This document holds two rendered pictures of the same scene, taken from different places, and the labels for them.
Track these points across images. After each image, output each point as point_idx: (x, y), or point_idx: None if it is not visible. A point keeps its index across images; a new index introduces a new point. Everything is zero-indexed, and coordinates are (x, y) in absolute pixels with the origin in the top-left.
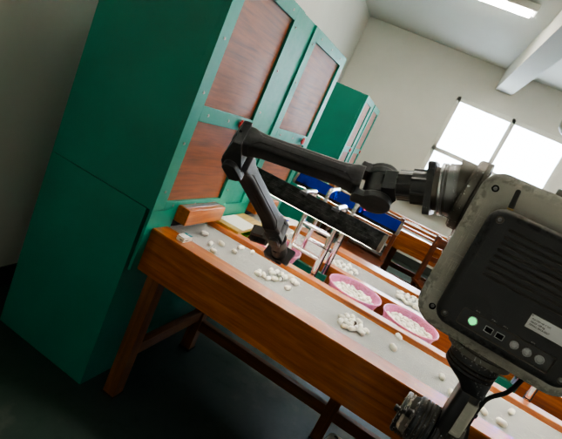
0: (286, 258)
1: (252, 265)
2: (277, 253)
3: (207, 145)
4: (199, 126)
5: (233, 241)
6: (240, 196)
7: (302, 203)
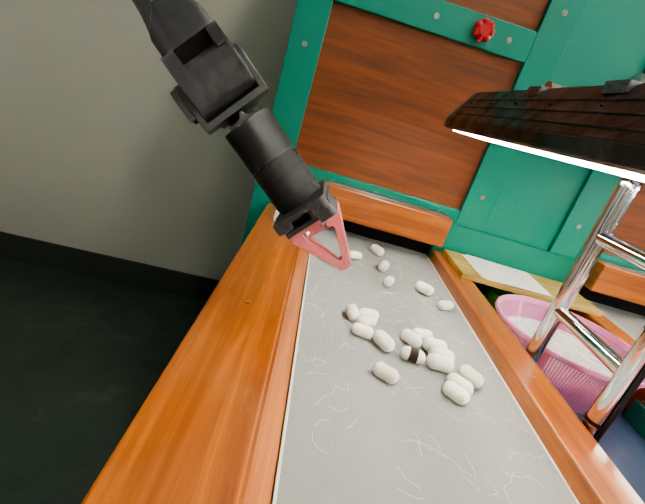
0: (292, 211)
1: (389, 310)
2: (256, 180)
3: (388, 69)
4: (351, 19)
5: (436, 284)
6: (545, 236)
7: (514, 116)
